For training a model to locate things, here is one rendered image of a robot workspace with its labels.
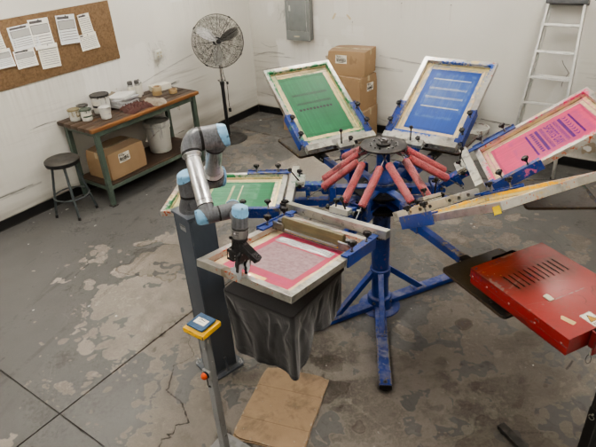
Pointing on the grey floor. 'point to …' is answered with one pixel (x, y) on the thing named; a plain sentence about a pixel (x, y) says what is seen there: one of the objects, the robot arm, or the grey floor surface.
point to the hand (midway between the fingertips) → (243, 277)
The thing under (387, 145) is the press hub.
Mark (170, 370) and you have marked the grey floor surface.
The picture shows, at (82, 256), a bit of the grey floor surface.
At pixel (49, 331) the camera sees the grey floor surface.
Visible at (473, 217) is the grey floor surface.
